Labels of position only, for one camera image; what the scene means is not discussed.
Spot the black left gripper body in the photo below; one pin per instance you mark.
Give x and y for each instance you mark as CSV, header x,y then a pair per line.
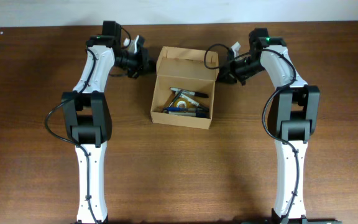
x,y
136,62

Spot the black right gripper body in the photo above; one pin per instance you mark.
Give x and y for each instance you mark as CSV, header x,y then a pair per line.
x,y
239,68

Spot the brown cardboard box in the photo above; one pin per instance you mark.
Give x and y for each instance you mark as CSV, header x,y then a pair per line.
x,y
188,69

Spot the black sharpie marker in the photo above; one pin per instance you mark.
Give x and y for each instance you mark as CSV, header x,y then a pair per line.
x,y
188,92

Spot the black whiteboard marker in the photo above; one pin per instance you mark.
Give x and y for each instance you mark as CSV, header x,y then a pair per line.
x,y
193,102

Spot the blue whiteboard marker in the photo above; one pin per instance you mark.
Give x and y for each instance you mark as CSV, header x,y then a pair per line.
x,y
190,114

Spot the yellow tape roll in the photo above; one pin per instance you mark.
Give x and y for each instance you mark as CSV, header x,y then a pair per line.
x,y
182,103

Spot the black gel pen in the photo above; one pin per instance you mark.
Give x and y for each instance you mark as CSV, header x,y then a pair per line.
x,y
177,95

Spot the blue gel pen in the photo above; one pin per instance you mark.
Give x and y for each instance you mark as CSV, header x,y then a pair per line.
x,y
183,109

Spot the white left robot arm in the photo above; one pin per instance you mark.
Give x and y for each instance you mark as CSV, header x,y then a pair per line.
x,y
87,118

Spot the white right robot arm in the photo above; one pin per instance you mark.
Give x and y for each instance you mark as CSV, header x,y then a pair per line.
x,y
288,117

